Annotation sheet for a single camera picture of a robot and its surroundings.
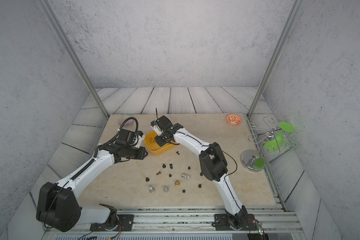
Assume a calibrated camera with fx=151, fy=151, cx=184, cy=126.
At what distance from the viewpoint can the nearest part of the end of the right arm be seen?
27.5 inches

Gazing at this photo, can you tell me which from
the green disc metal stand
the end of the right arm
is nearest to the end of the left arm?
the end of the right arm

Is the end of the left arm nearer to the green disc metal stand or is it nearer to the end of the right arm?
the end of the right arm
